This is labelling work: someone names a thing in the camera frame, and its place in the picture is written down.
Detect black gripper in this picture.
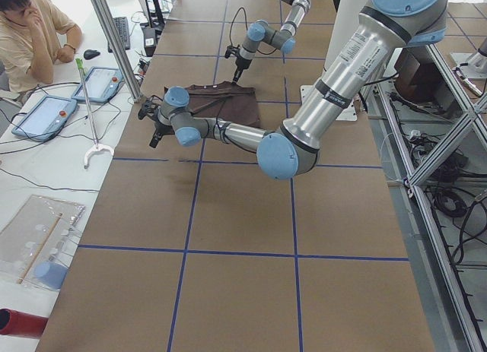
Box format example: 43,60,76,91
232,55,250,83
149,119,172,148

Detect brown t-shirt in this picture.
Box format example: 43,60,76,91
163,80,262,129

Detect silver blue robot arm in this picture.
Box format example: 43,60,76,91
150,0,448,179
225,0,311,84

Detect green white reacher grabber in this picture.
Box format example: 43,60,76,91
75,58,114,170

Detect far blue teach pendant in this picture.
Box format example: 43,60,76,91
84,66,123,103

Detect blue teach pendant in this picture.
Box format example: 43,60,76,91
11,95,78,142
84,66,123,103

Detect black box with label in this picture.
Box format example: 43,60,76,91
142,27,158,57

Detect near blue teach pendant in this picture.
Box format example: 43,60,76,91
11,95,78,142

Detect black computer mouse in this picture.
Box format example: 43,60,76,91
83,49,100,60

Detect black keyboard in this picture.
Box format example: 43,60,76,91
113,17,131,50

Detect clear plastic bag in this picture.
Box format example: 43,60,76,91
1,195,85,290

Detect seated person beige shirt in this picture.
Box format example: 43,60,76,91
1,0,83,94

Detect blue plastic cup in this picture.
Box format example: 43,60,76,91
34,262,68,290

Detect red cylinder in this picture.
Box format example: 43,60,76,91
1,309,49,339

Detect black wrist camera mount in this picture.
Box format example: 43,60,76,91
224,45,240,59

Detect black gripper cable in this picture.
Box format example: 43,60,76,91
227,6,252,49

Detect aluminium frame post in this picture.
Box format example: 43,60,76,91
91,0,142,103

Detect aluminium table frame rail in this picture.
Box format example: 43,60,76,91
366,36,486,351

